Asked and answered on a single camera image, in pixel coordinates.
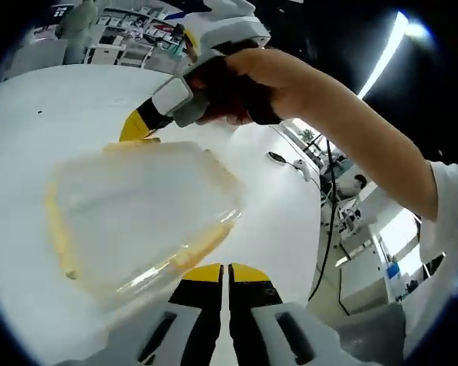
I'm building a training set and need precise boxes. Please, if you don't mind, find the ceiling light strip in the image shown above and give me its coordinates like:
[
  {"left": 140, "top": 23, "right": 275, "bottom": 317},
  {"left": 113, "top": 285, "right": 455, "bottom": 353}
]
[{"left": 356, "top": 10, "right": 410, "bottom": 99}]

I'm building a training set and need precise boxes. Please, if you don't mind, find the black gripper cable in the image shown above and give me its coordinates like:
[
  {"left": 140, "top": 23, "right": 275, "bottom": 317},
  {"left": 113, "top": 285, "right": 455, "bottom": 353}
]
[{"left": 308, "top": 140, "right": 353, "bottom": 316}]

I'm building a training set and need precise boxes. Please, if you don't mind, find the clear plastic bag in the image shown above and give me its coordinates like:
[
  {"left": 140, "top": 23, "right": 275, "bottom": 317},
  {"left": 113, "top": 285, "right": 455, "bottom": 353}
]
[{"left": 43, "top": 138, "right": 246, "bottom": 303}]

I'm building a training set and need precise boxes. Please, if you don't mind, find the grey office chair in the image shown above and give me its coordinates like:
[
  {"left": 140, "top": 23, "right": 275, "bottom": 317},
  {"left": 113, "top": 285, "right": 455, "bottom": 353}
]
[{"left": 86, "top": 43, "right": 127, "bottom": 66}]

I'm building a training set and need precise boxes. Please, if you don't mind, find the person's white shirt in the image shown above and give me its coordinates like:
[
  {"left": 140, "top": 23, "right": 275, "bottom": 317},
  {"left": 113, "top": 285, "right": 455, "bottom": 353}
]
[{"left": 402, "top": 159, "right": 458, "bottom": 361}]

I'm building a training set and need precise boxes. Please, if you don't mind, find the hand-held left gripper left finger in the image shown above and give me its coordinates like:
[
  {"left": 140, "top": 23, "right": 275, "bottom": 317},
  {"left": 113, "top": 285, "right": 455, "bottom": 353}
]
[{"left": 134, "top": 262, "right": 224, "bottom": 366}]

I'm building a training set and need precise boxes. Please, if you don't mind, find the person's right hand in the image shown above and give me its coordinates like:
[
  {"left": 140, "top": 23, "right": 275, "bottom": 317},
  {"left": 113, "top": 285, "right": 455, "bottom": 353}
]
[{"left": 189, "top": 46, "right": 305, "bottom": 127}]

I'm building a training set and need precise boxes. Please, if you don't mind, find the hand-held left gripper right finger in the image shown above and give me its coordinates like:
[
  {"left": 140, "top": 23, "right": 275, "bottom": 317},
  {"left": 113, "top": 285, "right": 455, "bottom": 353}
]
[{"left": 227, "top": 262, "right": 345, "bottom": 366}]

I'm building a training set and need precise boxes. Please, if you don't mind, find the white mesh office chair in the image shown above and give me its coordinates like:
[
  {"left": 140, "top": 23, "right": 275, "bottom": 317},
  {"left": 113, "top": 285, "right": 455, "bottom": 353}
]
[{"left": 304, "top": 300, "right": 408, "bottom": 366}]

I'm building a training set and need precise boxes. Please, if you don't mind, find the small white device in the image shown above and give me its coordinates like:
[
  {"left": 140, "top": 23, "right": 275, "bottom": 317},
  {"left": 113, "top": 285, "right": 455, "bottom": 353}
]
[{"left": 292, "top": 159, "right": 311, "bottom": 181}]

